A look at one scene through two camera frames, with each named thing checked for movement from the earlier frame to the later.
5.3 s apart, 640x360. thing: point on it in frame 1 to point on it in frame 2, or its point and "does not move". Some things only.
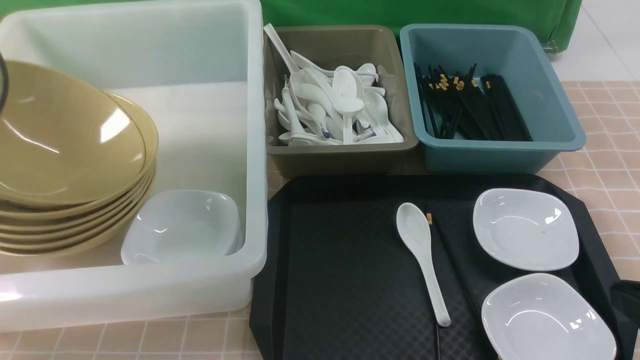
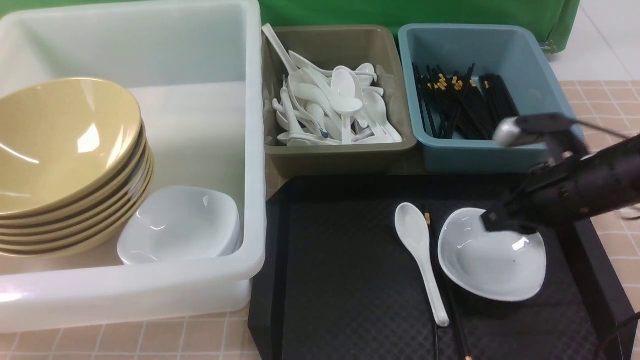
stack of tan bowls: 77,164 does not move
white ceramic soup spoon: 413,225 does not move
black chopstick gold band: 429,221 to 464,333
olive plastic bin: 336,46 does not move
